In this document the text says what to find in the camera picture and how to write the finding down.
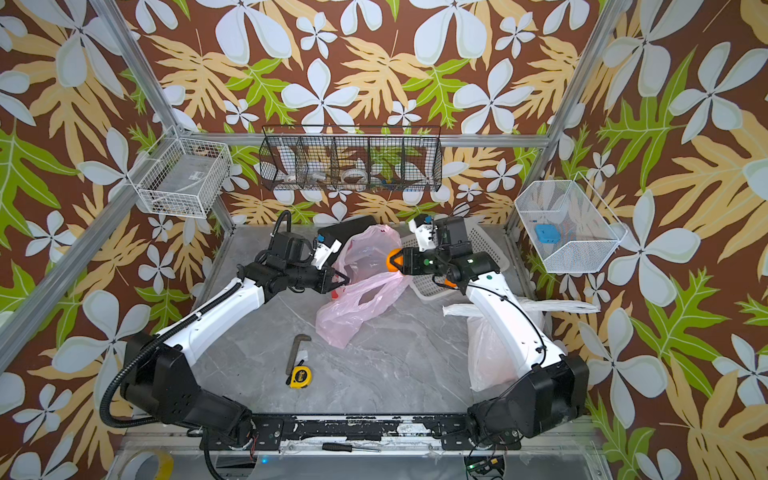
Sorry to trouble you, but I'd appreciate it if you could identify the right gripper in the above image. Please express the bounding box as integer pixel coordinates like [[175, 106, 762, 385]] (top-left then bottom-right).
[[391, 247, 454, 278]]

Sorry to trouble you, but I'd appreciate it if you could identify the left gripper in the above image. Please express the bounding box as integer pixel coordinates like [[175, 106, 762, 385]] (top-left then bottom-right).
[[286, 263, 351, 295]]

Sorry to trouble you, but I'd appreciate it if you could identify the pink printed plastic bag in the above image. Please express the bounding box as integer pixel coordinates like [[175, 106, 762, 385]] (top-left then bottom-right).
[[315, 224, 411, 349]]

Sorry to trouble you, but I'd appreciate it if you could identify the white plastic bag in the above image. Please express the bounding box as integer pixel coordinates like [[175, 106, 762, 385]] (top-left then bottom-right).
[[442, 297, 599, 392]]

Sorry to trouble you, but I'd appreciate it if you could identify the orange fruit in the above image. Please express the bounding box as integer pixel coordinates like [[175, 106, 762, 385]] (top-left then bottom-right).
[[386, 248, 403, 272]]

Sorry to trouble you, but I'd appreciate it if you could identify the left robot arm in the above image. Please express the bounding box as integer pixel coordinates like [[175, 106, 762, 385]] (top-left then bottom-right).
[[99, 211, 354, 443]]

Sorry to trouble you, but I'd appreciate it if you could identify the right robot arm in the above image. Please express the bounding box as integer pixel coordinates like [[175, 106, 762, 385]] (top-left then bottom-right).
[[387, 215, 589, 449]]

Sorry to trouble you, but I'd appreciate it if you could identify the black plastic tool case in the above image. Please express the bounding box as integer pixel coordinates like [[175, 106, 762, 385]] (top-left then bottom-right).
[[317, 215, 377, 247]]

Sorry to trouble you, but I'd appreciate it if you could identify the white plastic perforated basket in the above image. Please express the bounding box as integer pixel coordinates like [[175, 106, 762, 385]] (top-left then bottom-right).
[[423, 217, 511, 302]]

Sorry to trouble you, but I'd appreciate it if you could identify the large metal hex key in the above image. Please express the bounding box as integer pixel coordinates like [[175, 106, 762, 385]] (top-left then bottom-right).
[[285, 334, 312, 376]]

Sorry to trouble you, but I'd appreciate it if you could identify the white tape roll in basket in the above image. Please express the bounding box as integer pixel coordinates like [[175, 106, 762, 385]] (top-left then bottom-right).
[[340, 168, 368, 185]]

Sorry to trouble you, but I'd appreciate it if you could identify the yellow tape measure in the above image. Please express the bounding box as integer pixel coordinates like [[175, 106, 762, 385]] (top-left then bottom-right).
[[286, 364, 313, 389]]

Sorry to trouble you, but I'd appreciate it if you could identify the blue object in basket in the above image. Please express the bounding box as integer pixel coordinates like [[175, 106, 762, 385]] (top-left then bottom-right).
[[534, 224, 561, 244]]

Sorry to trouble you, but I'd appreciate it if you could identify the black screwdriver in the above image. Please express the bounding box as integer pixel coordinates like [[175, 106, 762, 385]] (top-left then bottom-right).
[[321, 442, 380, 453]]

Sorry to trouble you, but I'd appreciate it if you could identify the white mesh basket right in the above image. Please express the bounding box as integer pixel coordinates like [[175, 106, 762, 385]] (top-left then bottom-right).
[[515, 174, 628, 275]]

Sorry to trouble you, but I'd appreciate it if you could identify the yellow tape roll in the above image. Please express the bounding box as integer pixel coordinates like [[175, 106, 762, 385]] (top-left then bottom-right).
[[118, 449, 174, 480]]

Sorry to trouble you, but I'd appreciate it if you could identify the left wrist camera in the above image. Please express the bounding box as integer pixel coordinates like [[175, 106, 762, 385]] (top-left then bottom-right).
[[311, 233, 342, 270]]

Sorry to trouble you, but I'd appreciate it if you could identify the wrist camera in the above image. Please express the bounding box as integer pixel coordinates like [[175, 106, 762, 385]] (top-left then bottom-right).
[[407, 214, 436, 252], [311, 233, 342, 270]]

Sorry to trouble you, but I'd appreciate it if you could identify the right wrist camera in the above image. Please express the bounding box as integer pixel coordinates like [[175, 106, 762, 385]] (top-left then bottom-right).
[[407, 214, 436, 252]]

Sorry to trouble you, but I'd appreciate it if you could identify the black wire basket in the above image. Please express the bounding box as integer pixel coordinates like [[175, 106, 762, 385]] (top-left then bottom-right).
[[256, 124, 444, 192]]

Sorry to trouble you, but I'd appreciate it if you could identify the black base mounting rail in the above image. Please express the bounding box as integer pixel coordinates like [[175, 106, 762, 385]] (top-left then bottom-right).
[[200, 413, 522, 453]]

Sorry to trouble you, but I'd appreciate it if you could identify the white wire basket left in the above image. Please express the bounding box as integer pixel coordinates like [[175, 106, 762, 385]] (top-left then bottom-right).
[[130, 127, 232, 219]]

